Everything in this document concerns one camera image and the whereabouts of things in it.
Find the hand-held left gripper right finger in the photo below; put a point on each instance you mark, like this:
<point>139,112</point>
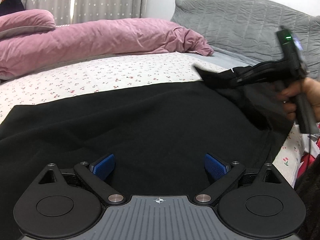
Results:
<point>216,166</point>

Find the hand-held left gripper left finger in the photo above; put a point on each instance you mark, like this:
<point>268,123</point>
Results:
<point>102,166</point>

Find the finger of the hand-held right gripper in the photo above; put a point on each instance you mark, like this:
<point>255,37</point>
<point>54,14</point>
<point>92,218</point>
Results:
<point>272,66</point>
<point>257,80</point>

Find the black pants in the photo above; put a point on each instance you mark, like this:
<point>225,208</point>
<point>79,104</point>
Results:
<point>150,120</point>

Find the person's right hand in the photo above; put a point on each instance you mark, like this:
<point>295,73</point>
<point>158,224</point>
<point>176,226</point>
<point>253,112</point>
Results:
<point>312,92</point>

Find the grey bed sheet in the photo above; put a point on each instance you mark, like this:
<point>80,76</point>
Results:
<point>225,60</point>

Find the grey quilted headboard cover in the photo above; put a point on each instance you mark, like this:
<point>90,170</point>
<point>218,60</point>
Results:
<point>237,25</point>

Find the cherry print bed sheet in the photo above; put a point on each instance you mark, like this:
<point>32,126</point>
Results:
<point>100,75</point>

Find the red printed packaging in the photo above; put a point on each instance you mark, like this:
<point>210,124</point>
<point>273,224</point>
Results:
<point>308,162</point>

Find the person's brown fuzzy garment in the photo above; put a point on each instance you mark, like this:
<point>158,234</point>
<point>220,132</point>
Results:
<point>310,205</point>

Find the pink duvet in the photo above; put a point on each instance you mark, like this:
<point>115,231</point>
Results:
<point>100,37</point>

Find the pink pillow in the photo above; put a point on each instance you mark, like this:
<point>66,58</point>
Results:
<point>25,20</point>

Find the sheer white star curtain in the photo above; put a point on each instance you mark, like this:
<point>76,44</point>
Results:
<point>105,0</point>

